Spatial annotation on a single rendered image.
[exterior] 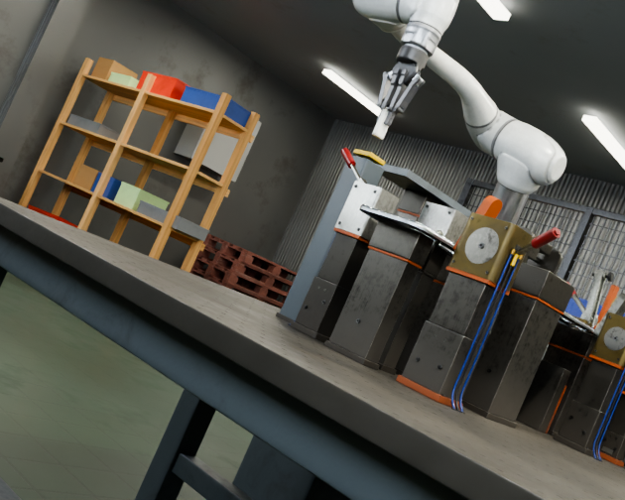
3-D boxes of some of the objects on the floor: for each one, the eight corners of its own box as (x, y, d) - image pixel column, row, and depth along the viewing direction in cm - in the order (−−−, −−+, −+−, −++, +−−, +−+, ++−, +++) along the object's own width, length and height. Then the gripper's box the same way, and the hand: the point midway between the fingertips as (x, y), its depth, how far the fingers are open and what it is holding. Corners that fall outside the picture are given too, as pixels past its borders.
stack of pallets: (239, 320, 1135) (266, 260, 1139) (282, 342, 1076) (310, 279, 1080) (172, 296, 1042) (201, 230, 1046) (213, 318, 982) (244, 249, 986)
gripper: (388, 42, 209) (350, 127, 208) (426, 45, 199) (386, 134, 198) (405, 56, 214) (368, 139, 213) (442, 60, 204) (404, 147, 203)
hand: (382, 124), depth 206 cm, fingers closed
